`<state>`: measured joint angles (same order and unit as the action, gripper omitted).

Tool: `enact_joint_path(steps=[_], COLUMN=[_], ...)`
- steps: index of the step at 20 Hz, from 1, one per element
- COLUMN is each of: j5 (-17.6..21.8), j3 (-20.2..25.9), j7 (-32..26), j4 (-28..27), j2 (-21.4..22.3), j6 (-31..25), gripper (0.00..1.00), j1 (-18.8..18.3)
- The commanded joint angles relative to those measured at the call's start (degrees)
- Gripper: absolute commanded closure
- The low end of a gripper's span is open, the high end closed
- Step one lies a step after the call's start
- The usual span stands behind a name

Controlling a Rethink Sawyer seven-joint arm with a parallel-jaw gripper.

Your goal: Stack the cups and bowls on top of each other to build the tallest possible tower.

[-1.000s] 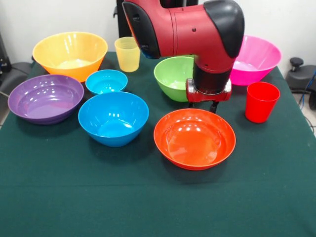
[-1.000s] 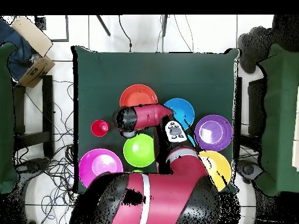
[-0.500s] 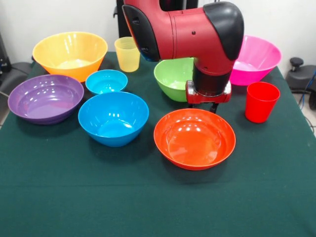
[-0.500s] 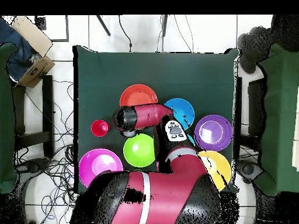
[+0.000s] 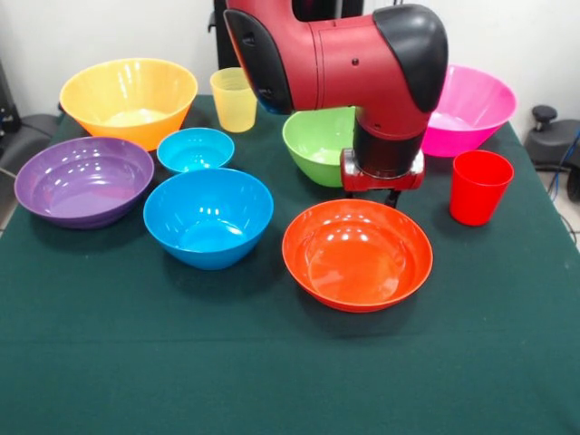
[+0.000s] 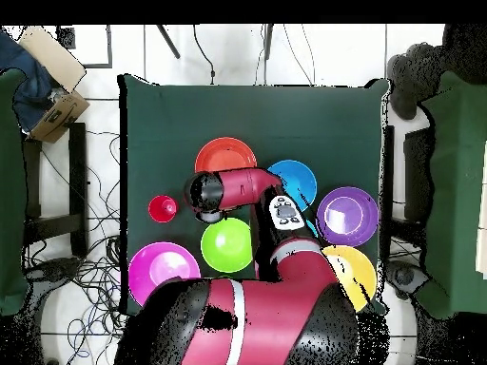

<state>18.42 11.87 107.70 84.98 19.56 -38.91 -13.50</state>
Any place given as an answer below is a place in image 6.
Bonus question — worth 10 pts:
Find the red-orange plastic bowl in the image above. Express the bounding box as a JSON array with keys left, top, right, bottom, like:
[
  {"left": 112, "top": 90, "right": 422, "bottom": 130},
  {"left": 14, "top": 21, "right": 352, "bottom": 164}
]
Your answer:
[{"left": 194, "top": 136, "right": 259, "bottom": 174}]

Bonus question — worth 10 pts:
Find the green plastic bowl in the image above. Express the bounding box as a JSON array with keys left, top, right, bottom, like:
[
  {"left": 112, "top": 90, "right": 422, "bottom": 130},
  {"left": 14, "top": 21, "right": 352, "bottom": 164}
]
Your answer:
[{"left": 200, "top": 217, "right": 254, "bottom": 274}]

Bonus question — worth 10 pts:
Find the large blue plastic bowl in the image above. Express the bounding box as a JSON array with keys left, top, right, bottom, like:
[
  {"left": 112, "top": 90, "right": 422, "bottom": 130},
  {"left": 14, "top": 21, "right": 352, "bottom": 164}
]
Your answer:
[{"left": 266, "top": 159, "right": 318, "bottom": 212}]

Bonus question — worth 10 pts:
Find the red plastic cup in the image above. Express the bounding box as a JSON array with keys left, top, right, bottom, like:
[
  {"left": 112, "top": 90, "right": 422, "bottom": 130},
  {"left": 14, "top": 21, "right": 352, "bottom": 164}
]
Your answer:
[{"left": 147, "top": 194, "right": 179, "bottom": 224}]

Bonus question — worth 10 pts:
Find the purple plastic bowl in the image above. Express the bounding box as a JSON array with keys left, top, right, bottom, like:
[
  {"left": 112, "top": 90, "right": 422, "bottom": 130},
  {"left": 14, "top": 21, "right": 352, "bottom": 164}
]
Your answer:
[{"left": 316, "top": 185, "right": 380, "bottom": 248}]

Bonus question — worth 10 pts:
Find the pink plastic bowl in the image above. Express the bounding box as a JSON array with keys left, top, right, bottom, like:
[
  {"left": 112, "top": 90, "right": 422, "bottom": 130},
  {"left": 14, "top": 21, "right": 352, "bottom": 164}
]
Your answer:
[{"left": 127, "top": 241, "right": 202, "bottom": 307}]

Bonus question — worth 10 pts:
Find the dark green tablecloth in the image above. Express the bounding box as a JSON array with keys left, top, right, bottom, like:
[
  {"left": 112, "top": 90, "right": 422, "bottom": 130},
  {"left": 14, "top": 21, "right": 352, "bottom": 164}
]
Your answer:
[{"left": 118, "top": 73, "right": 393, "bottom": 317}]

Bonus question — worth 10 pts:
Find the orange plastic bowl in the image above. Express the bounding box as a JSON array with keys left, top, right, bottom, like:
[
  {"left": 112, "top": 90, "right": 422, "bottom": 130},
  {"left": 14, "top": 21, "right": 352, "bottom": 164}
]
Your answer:
[{"left": 321, "top": 244, "right": 379, "bottom": 313}]

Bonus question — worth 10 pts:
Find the black stand leg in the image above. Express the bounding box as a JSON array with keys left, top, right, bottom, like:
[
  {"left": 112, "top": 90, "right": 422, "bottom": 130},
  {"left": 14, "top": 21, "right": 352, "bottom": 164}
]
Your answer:
[
  {"left": 155, "top": 24, "right": 182, "bottom": 60},
  {"left": 262, "top": 24, "right": 274, "bottom": 61}
]

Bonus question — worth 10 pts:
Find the brown cardboard box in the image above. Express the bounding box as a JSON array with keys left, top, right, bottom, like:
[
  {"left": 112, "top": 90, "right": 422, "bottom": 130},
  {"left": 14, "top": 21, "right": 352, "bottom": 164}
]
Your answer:
[{"left": 29, "top": 89, "right": 91, "bottom": 144}]

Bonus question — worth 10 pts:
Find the person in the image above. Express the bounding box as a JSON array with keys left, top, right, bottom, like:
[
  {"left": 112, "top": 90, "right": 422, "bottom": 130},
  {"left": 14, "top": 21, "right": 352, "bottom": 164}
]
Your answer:
[{"left": 385, "top": 24, "right": 487, "bottom": 122}]

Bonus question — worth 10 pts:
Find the green-covered side table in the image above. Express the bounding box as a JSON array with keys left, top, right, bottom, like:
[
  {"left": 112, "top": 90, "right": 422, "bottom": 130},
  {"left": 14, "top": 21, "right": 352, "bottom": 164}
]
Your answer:
[
  {"left": 416, "top": 70, "right": 487, "bottom": 319},
  {"left": 0, "top": 68, "right": 32, "bottom": 317}
]

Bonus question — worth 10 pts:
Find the beige cardboard sheet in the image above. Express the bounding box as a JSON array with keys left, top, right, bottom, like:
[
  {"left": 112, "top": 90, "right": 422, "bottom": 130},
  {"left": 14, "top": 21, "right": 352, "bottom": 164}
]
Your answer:
[{"left": 18, "top": 25, "right": 88, "bottom": 93}]

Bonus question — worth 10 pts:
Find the blue cloth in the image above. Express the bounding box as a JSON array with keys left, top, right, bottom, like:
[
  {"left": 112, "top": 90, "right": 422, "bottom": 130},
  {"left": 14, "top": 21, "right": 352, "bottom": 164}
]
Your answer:
[{"left": 0, "top": 29, "right": 58, "bottom": 132}]

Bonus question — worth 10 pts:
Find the black cable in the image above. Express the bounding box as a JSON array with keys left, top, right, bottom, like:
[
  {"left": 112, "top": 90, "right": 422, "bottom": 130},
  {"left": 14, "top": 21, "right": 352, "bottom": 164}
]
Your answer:
[{"left": 192, "top": 24, "right": 216, "bottom": 86}]

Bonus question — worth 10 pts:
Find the tangle of cables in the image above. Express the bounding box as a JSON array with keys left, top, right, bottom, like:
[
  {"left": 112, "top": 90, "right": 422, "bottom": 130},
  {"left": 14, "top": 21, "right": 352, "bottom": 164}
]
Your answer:
[{"left": 24, "top": 128, "right": 153, "bottom": 365}]

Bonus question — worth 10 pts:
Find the black chair frame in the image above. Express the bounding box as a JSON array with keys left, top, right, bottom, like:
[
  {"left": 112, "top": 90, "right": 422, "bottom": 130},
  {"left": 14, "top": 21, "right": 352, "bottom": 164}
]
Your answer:
[
  {"left": 20, "top": 122, "right": 89, "bottom": 258},
  {"left": 381, "top": 125, "right": 435, "bottom": 221}
]

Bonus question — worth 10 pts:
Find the grey metal frame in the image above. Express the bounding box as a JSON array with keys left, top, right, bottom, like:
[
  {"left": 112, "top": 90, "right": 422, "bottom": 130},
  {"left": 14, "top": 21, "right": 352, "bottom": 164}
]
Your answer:
[{"left": 56, "top": 24, "right": 114, "bottom": 70}]

